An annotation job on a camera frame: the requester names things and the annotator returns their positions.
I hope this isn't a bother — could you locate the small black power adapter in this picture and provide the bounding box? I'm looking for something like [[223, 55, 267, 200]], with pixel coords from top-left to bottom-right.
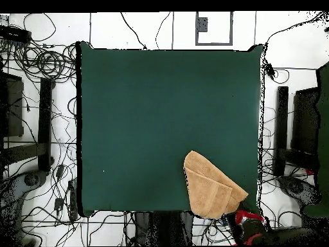
[[53, 197, 64, 212], [55, 164, 66, 179]]

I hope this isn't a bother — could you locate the black metal stand frame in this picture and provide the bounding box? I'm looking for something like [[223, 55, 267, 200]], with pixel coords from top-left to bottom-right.
[[2, 77, 55, 172], [272, 86, 321, 177]]

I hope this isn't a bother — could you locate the thin black floor cable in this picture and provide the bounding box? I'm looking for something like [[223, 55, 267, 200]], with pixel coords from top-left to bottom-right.
[[120, 12, 148, 50], [154, 11, 172, 50]]

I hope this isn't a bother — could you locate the tan terry towel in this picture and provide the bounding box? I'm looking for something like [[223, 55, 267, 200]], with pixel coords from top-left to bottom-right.
[[183, 150, 249, 221]]

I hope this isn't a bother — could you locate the gray square floor box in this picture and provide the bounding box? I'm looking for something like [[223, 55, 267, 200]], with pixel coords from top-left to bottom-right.
[[195, 17, 208, 33]]

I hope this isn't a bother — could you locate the gray black floor stand base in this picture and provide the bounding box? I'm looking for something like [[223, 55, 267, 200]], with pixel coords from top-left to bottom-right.
[[0, 170, 49, 206], [278, 176, 321, 206]]

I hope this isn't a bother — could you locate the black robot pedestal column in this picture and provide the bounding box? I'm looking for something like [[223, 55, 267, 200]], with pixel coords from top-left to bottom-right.
[[133, 211, 195, 246]]

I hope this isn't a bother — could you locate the dark green fabric sheet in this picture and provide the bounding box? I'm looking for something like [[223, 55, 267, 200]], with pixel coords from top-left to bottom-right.
[[303, 61, 329, 218]]

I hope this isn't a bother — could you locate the black box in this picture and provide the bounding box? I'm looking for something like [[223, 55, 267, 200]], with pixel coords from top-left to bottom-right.
[[291, 87, 321, 155], [0, 73, 24, 138]]

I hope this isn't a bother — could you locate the black plug with cable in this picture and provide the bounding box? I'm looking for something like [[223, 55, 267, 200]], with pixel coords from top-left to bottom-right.
[[263, 60, 290, 84]]

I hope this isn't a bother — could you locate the dark green table cloth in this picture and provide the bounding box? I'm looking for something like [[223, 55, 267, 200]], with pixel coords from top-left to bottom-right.
[[76, 41, 265, 218]]

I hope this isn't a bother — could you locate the coil of black cables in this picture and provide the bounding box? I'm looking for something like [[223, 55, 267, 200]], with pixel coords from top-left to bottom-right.
[[13, 43, 77, 83]]

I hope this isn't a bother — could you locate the black power strip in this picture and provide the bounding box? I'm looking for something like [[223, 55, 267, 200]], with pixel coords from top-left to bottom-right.
[[0, 24, 32, 43]]

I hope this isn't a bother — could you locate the gray floor hatch frame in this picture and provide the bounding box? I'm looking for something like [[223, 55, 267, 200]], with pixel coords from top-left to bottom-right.
[[194, 11, 234, 46]]

